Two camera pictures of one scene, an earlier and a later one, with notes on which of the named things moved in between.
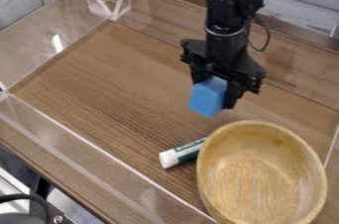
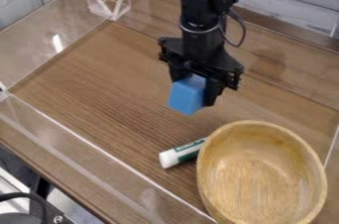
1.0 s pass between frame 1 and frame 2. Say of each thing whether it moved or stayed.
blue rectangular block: moved
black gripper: moved
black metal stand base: stayed
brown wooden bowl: stayed
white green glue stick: stayed
